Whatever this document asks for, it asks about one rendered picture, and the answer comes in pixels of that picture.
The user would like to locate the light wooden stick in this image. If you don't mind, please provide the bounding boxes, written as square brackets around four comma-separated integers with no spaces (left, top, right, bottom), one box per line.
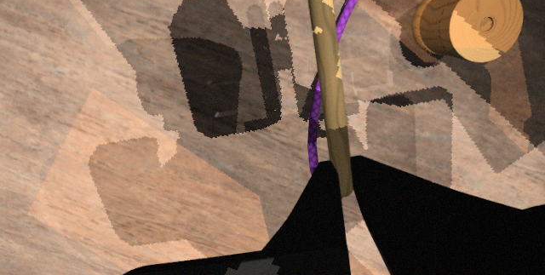
[307,0,357,198]

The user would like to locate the wooden cylinder with small hole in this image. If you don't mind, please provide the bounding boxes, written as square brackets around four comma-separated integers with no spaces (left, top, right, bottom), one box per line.
[412,0,524,62]

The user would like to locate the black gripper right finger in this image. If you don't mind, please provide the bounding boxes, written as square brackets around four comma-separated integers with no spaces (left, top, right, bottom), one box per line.
[350,156,545,275]

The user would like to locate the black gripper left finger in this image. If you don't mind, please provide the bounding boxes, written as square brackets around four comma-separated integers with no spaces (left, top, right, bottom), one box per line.
[123,160,351,275]

